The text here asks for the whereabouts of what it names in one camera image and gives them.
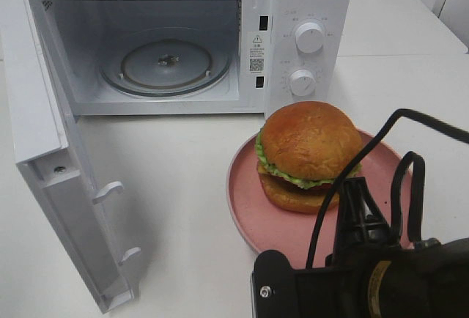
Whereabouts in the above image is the upper white round knob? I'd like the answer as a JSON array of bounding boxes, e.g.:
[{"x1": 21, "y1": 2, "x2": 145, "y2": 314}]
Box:
[{"x1": 295, "y1": 20, "x2": 325, "y2": 53}]

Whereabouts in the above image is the burger with lettuce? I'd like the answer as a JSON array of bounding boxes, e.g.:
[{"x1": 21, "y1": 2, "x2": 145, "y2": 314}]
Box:
[{"x1": 254, "y1": 101, "x2": 363, "y2": 214}]

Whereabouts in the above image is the glass microwave turntable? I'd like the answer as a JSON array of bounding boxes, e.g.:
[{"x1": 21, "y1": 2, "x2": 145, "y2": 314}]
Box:
[{"x1": 100, "y1": 27, "x2": 237, "y2": 97}]

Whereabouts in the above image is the white microwave door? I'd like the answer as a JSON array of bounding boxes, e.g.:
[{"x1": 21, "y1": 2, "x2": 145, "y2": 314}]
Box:
[{"x1": 1, "y1": 0, "x2": 139, "y2": 313}]

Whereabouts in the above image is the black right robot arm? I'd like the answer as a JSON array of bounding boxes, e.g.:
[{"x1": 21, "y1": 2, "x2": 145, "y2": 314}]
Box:
[{"x1": 251, "y1": 177, "x2": 468, "y2": 317}]

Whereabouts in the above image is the white microwave oven body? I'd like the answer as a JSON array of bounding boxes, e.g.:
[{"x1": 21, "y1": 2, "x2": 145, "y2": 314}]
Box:
[{"x1": 43, "y1": 0, "x2": 349, "y2": 116}]

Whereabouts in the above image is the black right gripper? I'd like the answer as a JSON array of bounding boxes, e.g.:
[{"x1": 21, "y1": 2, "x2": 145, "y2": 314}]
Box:
[{"x1": 251, "y1": 177, "x2": 401, "y2": 317}]

